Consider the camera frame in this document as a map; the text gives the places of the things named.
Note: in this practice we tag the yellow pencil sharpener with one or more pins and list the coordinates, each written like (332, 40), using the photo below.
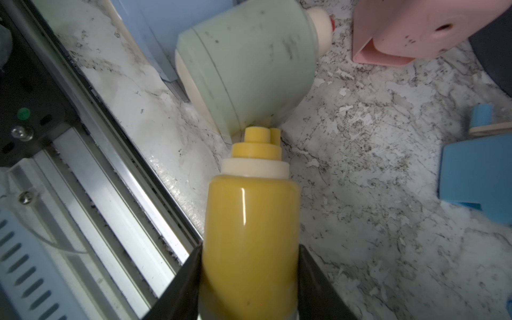
(250, 252)

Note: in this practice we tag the light blue pencil sharpener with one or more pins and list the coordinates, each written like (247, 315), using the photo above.
(154, 26)

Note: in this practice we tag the green pencil sharpener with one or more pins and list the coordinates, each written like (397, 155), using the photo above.
(253, 64)

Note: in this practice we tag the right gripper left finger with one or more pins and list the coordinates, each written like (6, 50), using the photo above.
(181, 298)

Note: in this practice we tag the bright blue pencil sharpener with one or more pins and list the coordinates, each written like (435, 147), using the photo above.
(476, 173)

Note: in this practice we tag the pink pencil sharpener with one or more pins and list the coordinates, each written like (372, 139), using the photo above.
(395, 33)

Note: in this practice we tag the aluminium front rail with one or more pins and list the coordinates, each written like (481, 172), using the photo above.
(92, 218)

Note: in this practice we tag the dark grey trash bin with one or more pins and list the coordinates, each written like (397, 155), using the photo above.
(492, 47)

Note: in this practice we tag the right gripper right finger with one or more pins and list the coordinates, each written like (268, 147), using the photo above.
(317, 297)

